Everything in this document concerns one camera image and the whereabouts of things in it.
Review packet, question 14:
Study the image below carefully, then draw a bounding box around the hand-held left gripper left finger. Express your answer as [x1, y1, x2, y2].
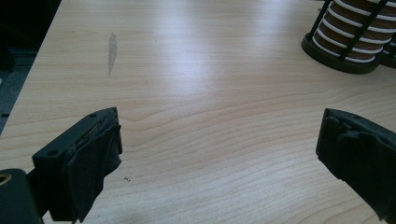
[32, 106, 123, 223]

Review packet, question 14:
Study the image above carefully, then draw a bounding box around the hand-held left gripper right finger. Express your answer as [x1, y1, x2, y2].
[315, 107, 396, 224]

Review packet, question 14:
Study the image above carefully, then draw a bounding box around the stack of brown white coasters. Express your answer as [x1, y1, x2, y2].
[311, 0, 396, 63]

